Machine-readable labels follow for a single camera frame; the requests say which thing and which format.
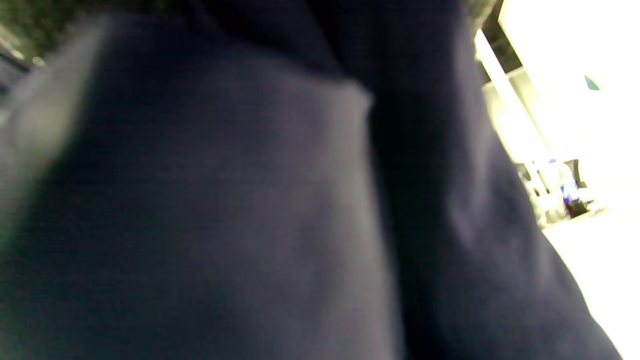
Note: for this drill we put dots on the blue cap soda bottle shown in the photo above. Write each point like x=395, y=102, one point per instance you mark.
x=570, y=192

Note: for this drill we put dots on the navy blue clothes jacket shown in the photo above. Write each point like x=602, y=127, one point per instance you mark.
x=250, y=200

